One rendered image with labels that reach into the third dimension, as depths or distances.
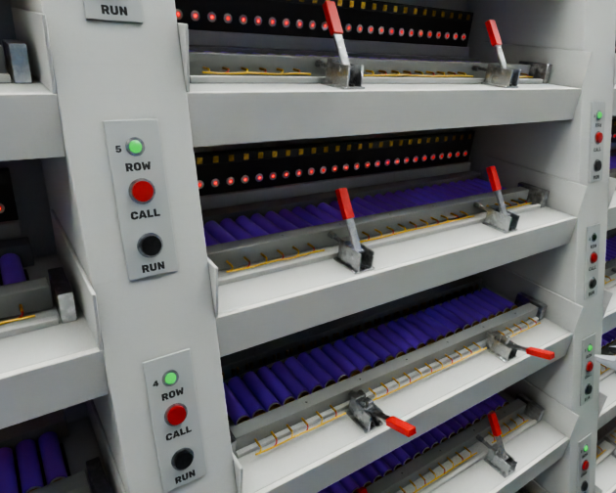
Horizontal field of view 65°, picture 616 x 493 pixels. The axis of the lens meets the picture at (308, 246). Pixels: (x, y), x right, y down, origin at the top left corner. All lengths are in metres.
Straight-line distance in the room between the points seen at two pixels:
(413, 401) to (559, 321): 0.35
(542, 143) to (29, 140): 0.72
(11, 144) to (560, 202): 0.74
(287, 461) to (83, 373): 0.25
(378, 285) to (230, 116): 0.24
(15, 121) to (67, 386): 0.20
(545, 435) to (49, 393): 0.79
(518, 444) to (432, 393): 0.29
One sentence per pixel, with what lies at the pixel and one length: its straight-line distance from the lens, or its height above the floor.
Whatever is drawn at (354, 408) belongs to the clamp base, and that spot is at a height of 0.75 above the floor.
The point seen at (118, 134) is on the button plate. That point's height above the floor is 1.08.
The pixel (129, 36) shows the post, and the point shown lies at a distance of 0.41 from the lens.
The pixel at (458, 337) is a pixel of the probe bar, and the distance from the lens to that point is 0.75.
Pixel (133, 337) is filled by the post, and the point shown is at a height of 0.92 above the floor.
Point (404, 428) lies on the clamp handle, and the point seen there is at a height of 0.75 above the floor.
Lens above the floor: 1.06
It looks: 12 degrees down
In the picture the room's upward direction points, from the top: 5 degrees counter-clockwise
